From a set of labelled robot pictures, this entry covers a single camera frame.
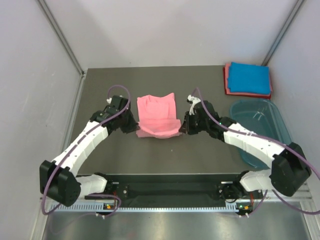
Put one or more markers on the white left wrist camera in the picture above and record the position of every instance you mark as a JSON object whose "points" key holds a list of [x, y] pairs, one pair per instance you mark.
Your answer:
{"points": [[114, 98]]}

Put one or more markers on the teal transparent plastic bin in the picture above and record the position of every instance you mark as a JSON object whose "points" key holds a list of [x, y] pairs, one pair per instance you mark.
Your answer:
{"points": [[262, 117]]}

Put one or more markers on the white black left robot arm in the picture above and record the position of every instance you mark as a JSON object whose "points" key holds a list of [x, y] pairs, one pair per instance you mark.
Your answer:
{"points": [[59, 180]]}

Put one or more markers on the folded blue t-shirt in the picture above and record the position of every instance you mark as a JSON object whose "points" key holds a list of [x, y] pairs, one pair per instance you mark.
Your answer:
{"points": [[249, 78]]}

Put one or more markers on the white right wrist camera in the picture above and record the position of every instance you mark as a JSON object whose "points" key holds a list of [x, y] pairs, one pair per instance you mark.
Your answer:
{"points": [[193, 101]]}

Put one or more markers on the pink t-shirt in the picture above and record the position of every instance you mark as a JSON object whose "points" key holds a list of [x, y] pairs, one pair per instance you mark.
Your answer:
{"points": [[157, 117]]}

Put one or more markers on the folded dark red t-shirt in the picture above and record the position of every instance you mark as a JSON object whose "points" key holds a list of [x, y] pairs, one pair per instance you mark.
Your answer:
{"points": [[250, 96]]}

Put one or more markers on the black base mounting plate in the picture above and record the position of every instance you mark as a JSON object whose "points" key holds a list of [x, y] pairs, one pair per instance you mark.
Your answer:
{"points": [[215, 186]]}

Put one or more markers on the grey slotted cable duct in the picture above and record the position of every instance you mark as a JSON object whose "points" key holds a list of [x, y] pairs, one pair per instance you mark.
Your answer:
{"points": [[107, 206]]}

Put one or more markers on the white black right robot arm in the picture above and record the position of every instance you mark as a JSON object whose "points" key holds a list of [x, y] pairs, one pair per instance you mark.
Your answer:
{"points": [[286, 172]]}

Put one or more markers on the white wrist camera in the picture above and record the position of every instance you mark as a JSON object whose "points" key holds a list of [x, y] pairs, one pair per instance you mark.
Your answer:
{"points": [[114, 98], [193, 101]]}

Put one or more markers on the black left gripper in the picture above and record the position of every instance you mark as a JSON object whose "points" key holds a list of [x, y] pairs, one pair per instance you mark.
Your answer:
{"points": [[133, 125]]}

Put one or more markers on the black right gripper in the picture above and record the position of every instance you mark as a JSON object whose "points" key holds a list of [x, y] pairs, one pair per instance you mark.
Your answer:
{"points": [[186, 127]]}

